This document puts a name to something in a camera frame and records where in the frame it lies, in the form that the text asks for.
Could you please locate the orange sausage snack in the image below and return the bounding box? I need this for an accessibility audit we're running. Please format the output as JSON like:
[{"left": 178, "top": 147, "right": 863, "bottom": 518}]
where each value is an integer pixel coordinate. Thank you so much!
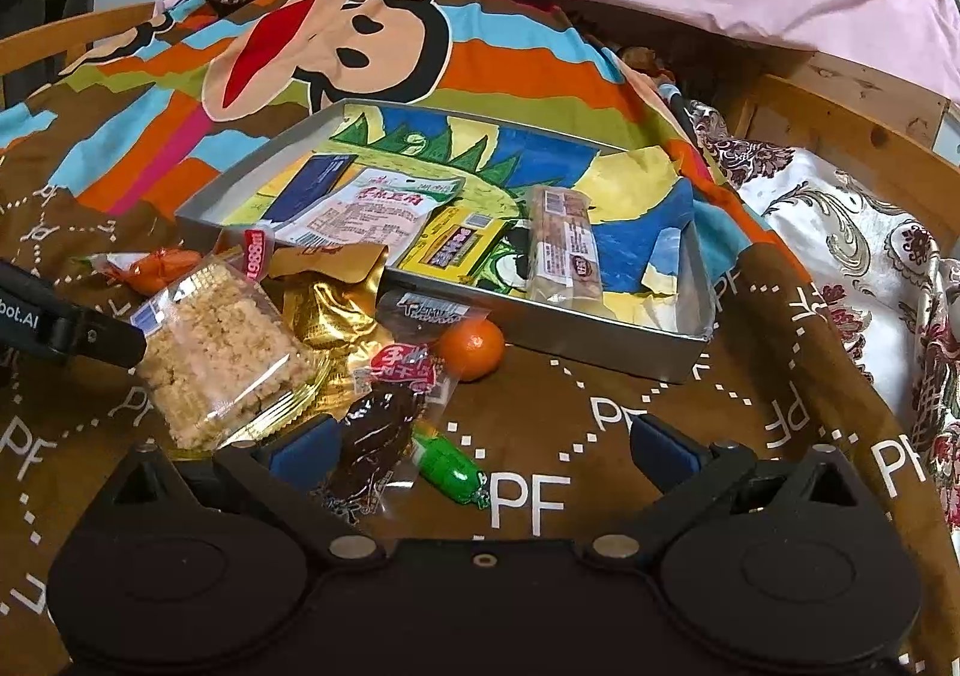
[{"left": 80, "top": 247, "right": 202, "bottom": 298}]

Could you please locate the clear rice crisp packet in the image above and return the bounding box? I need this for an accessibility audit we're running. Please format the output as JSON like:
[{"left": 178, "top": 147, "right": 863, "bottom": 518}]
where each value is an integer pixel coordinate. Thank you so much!
[{"left": 130, "top": 257, "right": 329, "bottom": 453}]

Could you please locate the green candy stick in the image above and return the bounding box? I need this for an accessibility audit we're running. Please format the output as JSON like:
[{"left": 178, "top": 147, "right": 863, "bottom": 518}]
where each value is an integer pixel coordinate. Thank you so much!
[{"left": 412, "top": 422, "right": 490, "bottom": 510}]

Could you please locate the gold foil snack packet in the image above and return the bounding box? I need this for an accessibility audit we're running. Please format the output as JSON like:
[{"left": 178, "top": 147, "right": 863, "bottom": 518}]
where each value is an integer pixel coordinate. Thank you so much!
[{"left": 263, "top": 242, "right": 394, "bottom": 417}]

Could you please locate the small clear dark snack packet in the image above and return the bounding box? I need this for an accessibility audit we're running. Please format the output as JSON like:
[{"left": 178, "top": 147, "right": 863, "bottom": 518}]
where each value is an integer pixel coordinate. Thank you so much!
[{"left": 376, "top": 289, "right": 488, "bottom": 343}]

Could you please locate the white spicy bean snack pouch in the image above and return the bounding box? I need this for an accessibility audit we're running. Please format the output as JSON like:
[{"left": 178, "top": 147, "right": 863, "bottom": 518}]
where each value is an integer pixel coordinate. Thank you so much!
[{"left": 275, "top": 167, "right": 464, "bottom": 263}]

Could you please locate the small orange tangerine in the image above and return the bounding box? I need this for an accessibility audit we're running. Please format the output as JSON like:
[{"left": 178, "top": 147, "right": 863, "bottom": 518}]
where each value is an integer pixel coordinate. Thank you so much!
[{"left": 434, "top": 319, "right": 506, "bottom": 382}]

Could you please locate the brown bread bar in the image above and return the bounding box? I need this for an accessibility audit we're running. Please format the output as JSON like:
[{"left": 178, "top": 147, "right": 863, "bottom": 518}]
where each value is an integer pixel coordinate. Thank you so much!
[{"left": 526, "top": 184, "right": 607, "bottom": 317}]

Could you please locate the metal tray with dinosaur lining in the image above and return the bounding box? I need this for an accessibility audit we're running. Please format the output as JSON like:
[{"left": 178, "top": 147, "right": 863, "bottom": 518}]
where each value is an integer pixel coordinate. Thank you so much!
[{"left": 178, "top": 101, "right": 716, "bottom": 382}]

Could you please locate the white floral satin quilt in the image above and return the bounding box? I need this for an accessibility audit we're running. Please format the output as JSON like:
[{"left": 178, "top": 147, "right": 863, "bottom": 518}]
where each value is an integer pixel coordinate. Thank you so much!
[{"left": 683, "top": 101, "right": 958, "bottom": 536}]

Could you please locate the dark window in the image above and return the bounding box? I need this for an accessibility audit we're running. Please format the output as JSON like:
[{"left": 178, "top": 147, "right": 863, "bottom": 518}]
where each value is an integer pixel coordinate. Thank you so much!
[{"left": 2, "top": 0, "right": 94, "bottom": 106}]

